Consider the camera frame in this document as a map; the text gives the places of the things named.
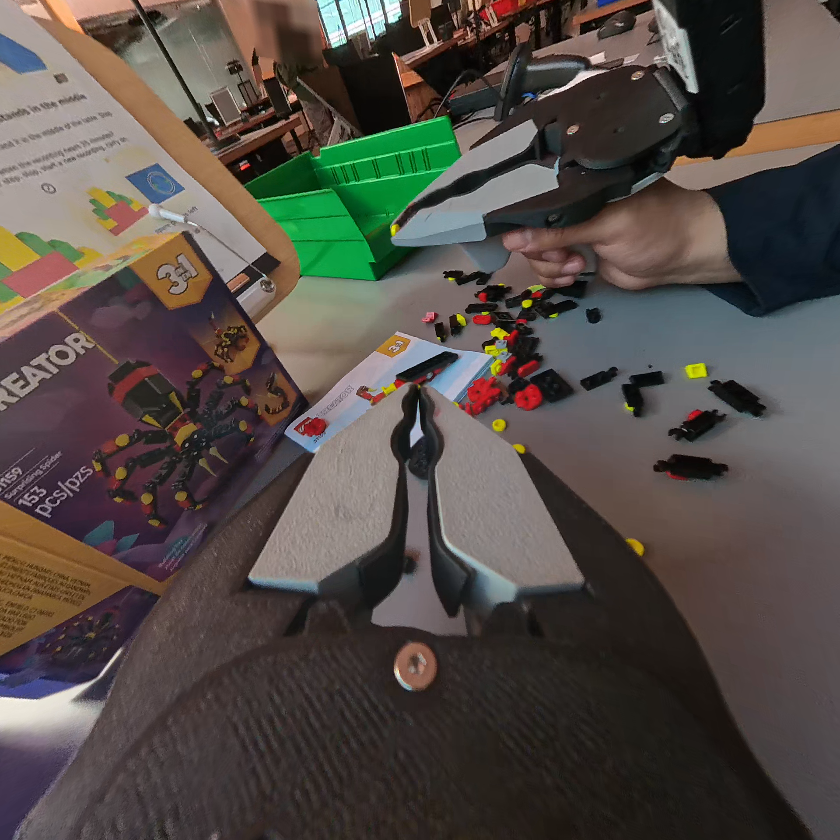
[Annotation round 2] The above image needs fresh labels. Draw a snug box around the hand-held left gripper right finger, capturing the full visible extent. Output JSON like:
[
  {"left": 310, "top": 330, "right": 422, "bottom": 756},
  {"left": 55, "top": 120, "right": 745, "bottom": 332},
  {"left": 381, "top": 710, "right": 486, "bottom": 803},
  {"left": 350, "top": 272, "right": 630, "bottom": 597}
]
[{"left": 420, "top": 386, "right": 586, "bottom": 635}]

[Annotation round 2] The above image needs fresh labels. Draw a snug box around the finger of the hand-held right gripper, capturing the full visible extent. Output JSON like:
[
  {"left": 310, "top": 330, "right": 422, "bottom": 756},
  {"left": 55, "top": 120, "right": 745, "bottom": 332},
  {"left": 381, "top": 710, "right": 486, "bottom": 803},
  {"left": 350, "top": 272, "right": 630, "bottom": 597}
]
[
  {"left": 392, "top": 164, "right": 563, "bottom": 273},
  {"left": 410, "top": 121, "right": 559, "bottom": 211}
]

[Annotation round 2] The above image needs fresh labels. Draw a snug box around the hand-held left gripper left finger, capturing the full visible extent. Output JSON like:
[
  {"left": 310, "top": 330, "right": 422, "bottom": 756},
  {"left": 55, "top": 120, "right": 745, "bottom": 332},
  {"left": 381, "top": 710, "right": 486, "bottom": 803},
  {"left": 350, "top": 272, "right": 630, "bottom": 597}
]
[{"left": 247, "top": 382, "right": 422, "bottom": 609}]

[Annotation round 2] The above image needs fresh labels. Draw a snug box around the lego pieces pile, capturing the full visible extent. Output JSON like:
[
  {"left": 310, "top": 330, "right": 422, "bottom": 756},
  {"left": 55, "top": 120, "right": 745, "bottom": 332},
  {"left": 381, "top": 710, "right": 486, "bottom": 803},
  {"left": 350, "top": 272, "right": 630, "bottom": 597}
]
[{"left": 420, "top": 266, "right": 769, "bottom": 559}]

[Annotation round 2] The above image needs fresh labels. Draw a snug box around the person's right forearm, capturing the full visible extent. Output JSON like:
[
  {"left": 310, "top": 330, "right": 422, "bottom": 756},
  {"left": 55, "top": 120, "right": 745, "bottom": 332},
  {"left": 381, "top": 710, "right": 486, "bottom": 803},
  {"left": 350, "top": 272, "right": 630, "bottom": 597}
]
[{"left": 705, "top": 144, "right": 840, "bottom": 317}]

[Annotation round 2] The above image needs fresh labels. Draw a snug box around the brown Lego plate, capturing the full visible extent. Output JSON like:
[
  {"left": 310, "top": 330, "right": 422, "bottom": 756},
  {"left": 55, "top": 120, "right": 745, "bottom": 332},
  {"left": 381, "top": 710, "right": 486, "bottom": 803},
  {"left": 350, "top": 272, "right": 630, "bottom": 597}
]
[{"left": 395, "top": 351, "right": 460, "bottom": 386}]

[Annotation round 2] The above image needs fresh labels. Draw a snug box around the purple cardboard lego box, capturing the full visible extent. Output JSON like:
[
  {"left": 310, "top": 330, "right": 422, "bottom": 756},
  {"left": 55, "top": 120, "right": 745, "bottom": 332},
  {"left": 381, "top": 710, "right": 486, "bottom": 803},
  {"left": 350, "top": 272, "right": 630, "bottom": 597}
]
[{"left": 0, "top": 230, "right": 308, "bottom": 683}]

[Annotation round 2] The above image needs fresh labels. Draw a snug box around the person's right hand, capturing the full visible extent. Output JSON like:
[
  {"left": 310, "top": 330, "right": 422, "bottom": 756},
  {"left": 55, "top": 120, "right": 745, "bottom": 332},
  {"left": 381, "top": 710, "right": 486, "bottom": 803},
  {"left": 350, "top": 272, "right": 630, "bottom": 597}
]
[{"left": 502, "top": 187, "right": 744, "bottom": 291}]

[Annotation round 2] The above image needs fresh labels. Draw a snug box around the black barcode scanner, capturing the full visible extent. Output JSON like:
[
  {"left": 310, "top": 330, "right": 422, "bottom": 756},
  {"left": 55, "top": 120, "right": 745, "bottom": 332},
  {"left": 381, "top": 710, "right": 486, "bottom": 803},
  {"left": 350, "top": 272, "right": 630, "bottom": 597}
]
[{"left": 492, "top": 39, "right": 592, "bottom": 123}]

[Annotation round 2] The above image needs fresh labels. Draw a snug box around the green plastic bin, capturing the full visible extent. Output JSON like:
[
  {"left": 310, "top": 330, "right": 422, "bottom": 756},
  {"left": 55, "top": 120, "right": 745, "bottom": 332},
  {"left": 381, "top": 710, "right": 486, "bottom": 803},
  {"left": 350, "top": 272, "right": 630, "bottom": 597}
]
[{"left": 244, "top": 117, "right": 462, "bottom": 282}]

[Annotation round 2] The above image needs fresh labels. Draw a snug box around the scorpion cover instruction booklet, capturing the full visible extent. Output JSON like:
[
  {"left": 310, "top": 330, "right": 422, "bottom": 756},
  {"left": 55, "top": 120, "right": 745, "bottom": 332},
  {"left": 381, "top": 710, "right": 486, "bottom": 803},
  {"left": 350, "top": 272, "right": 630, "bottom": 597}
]
[{"left": 284, "top": 331, "right": 494, "bottom": 454}]

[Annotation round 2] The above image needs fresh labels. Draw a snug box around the thin black pole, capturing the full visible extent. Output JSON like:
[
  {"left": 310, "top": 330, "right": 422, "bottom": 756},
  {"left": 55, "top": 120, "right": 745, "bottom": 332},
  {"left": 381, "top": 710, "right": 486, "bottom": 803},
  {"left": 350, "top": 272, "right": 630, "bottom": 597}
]
[{"left": 130, "top": 0, "right": 206, "bottom": 127}]

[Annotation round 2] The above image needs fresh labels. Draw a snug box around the printed instruction sheet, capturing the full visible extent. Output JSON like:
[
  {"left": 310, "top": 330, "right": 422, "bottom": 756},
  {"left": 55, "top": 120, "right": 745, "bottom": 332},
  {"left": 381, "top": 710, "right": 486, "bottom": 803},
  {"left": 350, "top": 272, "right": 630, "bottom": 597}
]
[{"left": 0, "top": 0, "right": 278, "bottom": 311}]

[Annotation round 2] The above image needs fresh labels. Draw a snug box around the metal wire clip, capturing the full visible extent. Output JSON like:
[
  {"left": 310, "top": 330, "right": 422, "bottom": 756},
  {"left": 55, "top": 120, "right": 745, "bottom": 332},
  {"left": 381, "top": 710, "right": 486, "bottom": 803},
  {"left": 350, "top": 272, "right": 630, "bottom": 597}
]
[{"left": 148, "top": 202, "right": 278, "bottom": 294}]

